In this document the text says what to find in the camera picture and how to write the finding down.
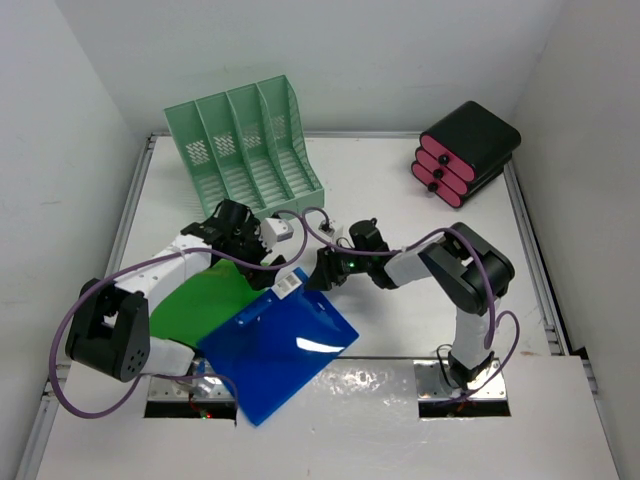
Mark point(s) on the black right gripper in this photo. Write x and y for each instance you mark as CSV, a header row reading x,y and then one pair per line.
x,y
326,273

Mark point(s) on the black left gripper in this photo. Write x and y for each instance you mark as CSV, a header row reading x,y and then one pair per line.
x,y
257,278

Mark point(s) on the blue plastic folder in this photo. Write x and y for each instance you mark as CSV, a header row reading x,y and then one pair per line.
x,y
277,344

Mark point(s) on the mint green file organizer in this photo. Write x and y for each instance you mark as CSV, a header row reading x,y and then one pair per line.
x,y
247,145

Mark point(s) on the black pink drawer box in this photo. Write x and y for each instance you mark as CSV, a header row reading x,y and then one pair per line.
x,y
463,152

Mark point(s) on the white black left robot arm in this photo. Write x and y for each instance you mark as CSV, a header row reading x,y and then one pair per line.
x,y
110,329

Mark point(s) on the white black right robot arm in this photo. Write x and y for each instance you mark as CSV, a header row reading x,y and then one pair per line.
x,y
472,273

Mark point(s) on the green plastic folder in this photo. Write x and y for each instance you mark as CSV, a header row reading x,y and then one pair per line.
x,y
202,304

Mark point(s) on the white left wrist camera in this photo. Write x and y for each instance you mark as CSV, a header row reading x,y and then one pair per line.
x,y
275,230

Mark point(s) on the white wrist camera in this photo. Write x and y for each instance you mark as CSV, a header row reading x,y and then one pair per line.
x,y
331,230
275,230

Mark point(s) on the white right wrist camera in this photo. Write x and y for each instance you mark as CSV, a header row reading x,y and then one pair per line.
x,y
331,230

